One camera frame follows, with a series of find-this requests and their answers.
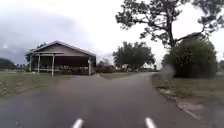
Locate grass patch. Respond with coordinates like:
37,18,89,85
99,71,138,81

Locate broad dark tree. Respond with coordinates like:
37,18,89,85
111,41,157,71

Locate grey asphalt road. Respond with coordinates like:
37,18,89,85
0,71,216,128

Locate open shelter with gabled roof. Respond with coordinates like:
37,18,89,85
25,40,98,77

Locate robot's own part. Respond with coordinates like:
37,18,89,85
71,117,85,128
144,116,158,128

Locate tall pine tree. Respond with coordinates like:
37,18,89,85
115,0,224,50

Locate large round bush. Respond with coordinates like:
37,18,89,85
161,34,220,80

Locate grass verge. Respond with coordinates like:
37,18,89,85
151,71,224,113

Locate grass field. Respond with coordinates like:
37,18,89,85
0,70,75,100

